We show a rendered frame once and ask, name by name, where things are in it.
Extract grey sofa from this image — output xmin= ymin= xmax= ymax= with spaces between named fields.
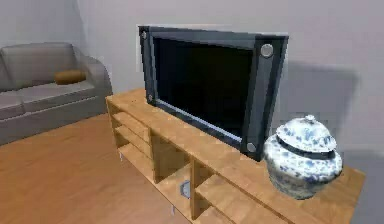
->
xmin=0 ymin=41 xmax=114 ymax=146

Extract wooden television stand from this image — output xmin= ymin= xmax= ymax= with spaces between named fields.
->
xmin=105 ymin=87 xmax=367 ymax=224

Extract blue and white jar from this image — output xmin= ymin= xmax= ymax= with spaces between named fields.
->
xmin=263 ymin=114 xmax=344 ymax=200

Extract black television set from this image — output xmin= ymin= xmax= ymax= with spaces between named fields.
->
xmin=137 ymin=25 xmax=290 ymax=162

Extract brown cylindrical cushion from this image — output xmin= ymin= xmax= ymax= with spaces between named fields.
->
xmin=54 ymin=69 xmax=87 ymax=86

